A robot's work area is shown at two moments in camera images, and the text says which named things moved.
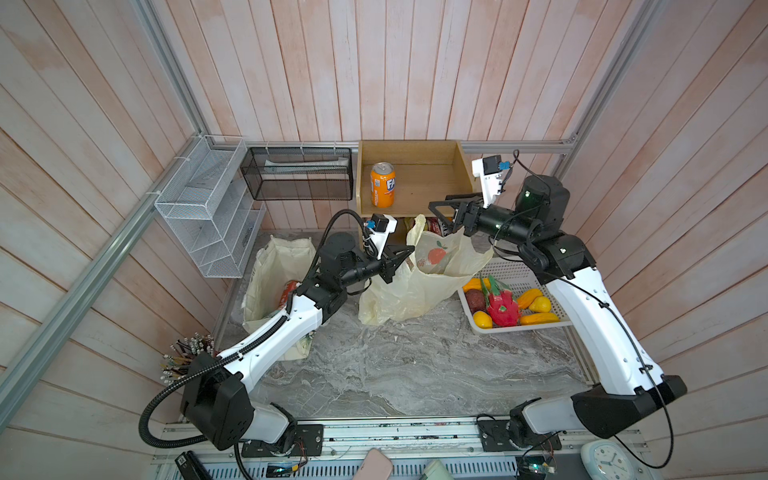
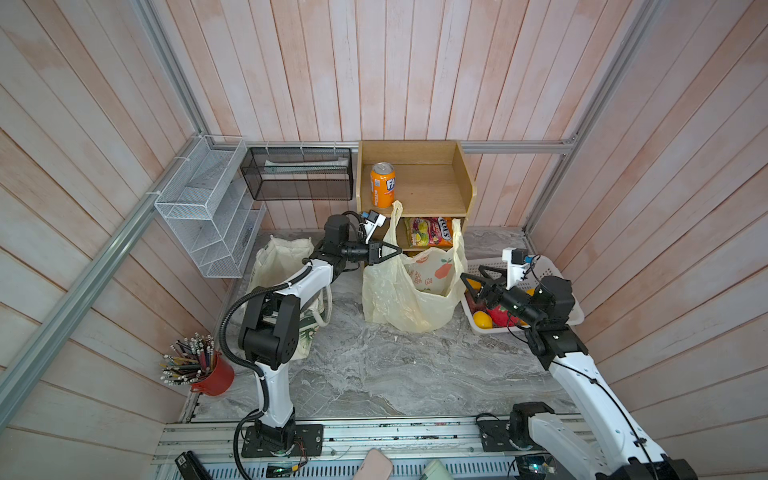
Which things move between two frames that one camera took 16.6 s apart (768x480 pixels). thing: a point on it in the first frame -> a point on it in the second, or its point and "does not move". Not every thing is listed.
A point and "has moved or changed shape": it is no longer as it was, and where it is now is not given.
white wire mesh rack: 210,206 does not move
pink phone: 375,466 does not move
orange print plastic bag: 438,267 has moved or changed shape
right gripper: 470,214 -> 486,288
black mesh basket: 309,174 does not move
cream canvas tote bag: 279,264 does not move
